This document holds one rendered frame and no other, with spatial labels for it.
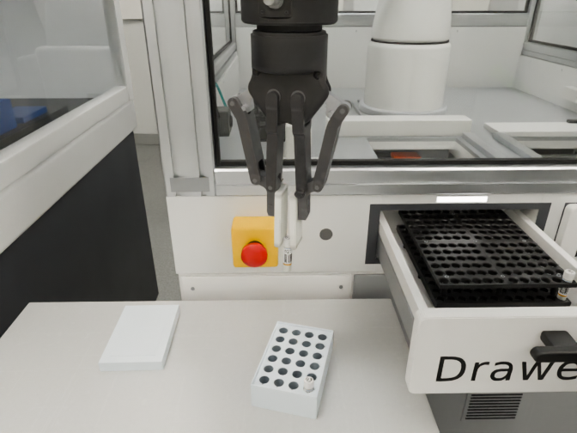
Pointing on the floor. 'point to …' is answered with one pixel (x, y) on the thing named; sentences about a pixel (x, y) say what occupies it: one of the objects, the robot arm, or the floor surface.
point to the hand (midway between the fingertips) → (288, 216)
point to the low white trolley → (203, 370)
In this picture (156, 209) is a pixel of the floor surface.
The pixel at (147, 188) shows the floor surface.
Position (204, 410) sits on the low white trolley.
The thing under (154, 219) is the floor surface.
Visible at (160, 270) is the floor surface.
